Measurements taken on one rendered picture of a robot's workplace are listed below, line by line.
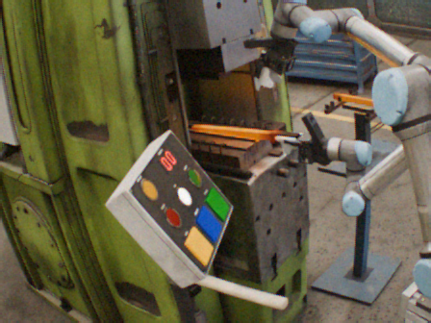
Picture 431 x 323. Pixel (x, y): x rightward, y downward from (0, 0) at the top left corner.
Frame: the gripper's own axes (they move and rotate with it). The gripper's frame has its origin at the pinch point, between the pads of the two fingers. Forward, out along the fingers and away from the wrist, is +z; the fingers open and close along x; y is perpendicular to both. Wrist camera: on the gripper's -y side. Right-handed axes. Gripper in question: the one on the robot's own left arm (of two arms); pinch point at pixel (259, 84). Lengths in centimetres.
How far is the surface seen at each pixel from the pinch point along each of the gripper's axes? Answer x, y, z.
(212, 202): -32.1, 12.6, 18.0
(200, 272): -54, 26, 17
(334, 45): 363, -93, 131
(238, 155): 2.7, -0.5, 30.3
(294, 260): 23, 31, 77
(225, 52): 3.5, -16.0, -1.8
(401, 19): 778, -101, 163
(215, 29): 0.3, -20.1, -9.8
